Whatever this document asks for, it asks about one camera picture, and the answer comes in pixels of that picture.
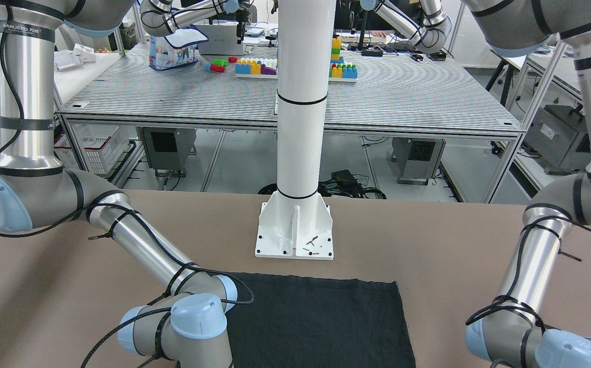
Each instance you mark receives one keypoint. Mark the grey control box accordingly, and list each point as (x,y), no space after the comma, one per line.
(167,149)
(417,159)

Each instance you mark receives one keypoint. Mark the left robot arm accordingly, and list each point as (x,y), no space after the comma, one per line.
(509,331)

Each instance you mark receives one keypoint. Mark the colourful toy block set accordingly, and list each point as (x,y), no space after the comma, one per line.
(266,68)

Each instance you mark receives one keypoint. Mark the blue patterned pouch bag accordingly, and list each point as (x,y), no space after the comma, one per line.
(175,50)

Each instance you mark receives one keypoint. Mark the white plastic crate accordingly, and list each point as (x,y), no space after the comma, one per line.
(101,144)

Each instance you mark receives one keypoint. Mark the black graphic t-shirt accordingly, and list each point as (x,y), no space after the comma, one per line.
(319,322)

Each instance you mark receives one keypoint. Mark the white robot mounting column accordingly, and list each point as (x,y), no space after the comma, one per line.
(296,223)

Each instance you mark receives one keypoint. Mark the striped metal work table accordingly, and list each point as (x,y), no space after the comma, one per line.
(393,96)

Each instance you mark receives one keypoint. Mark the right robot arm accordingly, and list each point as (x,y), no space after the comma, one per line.
(187,323)

